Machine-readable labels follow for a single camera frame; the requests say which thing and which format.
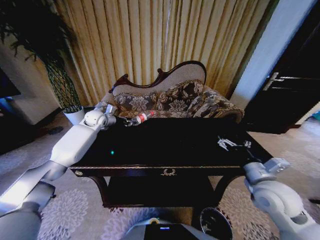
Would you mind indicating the golden pleated curtain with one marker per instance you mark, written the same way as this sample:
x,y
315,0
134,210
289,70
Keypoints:
x,y
150,42

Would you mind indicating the beige carved wooden sofa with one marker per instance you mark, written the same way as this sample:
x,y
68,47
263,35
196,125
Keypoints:
x,y
175,75

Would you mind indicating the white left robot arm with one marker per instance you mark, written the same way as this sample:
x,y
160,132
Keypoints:
x,y
71,143

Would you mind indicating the tall green potted plant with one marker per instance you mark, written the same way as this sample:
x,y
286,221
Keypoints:
x,y
37,37

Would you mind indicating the black television screen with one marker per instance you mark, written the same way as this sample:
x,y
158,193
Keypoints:
x,y
7,83

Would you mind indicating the large brown floral cushion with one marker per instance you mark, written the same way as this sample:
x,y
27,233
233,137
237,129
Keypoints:
x,y
182,97

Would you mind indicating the clear plastic bottle red label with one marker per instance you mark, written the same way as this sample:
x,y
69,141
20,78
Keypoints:
x,y
145,116

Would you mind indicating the grey floral patterned rug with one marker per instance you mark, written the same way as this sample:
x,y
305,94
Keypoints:
x,y
75,205

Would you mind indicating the dark wooden door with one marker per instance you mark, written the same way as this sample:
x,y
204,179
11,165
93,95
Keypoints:
x,y
287,75

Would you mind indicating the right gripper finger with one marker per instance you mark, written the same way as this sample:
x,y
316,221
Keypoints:
x,y
247,144
225,143

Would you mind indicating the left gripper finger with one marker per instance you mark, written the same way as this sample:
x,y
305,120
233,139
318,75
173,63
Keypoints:
x,y
130,120
130,124

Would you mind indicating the white robot front shell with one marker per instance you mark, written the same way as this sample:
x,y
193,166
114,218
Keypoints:
x,y
165,231

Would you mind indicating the round metal trash bin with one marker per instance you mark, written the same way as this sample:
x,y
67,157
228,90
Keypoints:
x,y
215,221

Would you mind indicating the small brown floral cushion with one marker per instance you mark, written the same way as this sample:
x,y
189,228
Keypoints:
x,y
136,102

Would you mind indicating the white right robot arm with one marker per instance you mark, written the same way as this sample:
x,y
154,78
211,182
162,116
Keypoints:
x,y
280,197

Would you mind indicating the dark wooden table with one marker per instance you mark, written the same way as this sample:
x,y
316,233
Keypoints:
x,y
170,150

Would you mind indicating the white plant pot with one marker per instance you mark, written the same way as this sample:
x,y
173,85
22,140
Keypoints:
x,y
74,115

